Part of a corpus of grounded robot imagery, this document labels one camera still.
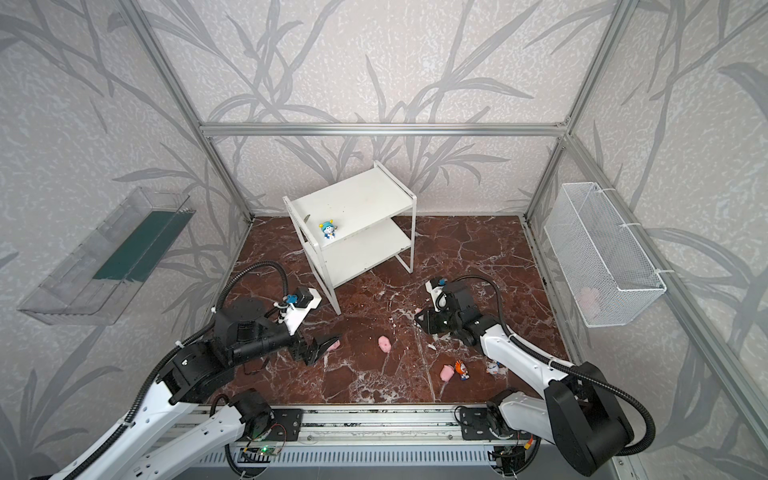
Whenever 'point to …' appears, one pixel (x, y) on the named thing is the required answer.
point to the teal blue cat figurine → (328, 229)
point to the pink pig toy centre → (384, 344)
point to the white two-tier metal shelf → (353, 223)
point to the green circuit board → (268, 450)
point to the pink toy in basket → (588, 301)
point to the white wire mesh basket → (607, 277)
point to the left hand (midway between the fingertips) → (333, 313)
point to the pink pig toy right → (447, 372)
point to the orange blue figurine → (462, 369)
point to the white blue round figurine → (495, 367)
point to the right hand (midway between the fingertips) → (419, 307)
